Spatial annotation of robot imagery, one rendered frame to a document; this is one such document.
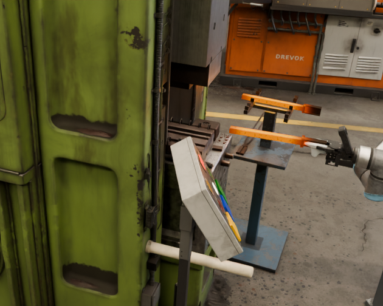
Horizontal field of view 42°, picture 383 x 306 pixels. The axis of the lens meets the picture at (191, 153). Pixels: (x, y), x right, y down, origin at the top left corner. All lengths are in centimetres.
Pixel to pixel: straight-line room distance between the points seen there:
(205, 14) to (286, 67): 386
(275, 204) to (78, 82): 209
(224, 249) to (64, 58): 88
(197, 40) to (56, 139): 65
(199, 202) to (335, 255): 191
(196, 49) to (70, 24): 46
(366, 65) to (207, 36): 405
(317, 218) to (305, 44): 253
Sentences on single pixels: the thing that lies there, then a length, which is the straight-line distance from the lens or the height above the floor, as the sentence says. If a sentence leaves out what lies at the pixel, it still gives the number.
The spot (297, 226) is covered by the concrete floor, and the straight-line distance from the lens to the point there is 344.
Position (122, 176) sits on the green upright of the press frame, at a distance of 190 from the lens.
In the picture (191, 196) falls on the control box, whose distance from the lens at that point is 145.
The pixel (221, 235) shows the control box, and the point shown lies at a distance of 155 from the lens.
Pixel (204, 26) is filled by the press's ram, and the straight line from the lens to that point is 186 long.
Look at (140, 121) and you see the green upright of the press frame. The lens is 177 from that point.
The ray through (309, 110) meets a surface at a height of 96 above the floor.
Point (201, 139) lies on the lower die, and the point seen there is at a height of 99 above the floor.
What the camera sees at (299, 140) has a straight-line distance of 211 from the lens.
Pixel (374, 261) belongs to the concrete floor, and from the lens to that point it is 333.
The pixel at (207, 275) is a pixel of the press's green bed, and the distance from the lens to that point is 272.
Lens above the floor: 198
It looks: 29 degrees down
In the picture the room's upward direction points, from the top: 4 degrees clockwise
